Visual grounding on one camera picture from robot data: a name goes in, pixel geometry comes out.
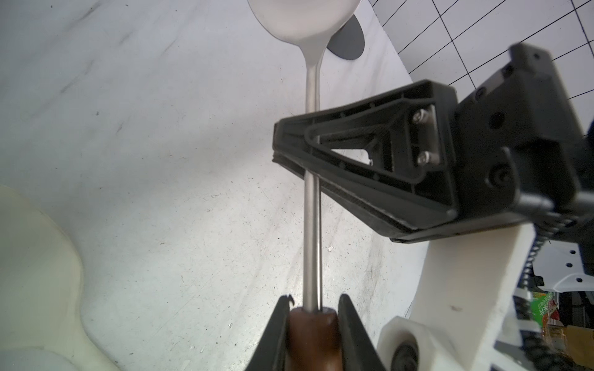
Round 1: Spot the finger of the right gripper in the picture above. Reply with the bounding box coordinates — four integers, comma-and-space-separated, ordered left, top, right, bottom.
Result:
272, 80, 459, 210
273, 152, 459, 244

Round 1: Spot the dark grey utensil rack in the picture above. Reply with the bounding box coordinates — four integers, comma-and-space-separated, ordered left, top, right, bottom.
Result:
326, 15, 365, 60

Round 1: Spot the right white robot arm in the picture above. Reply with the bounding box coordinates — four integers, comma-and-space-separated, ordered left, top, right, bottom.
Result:
272, 43, 593, 292

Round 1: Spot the cream slotted turner green handle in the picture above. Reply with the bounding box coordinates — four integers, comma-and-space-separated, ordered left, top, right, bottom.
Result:
1, 185, 117, 370

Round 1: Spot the cream utensil dark wooden handle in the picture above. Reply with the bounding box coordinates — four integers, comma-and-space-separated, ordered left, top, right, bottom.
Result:
249, 1, 359, 370

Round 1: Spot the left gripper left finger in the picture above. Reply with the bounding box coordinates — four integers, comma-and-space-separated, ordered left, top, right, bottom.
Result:
245, 295, 295, 371

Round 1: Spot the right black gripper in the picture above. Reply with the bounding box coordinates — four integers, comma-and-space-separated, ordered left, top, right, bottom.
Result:
452, 43, 593, 241

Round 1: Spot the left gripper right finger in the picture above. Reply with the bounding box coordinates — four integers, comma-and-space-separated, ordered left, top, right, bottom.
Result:
338, 294, 385, 371

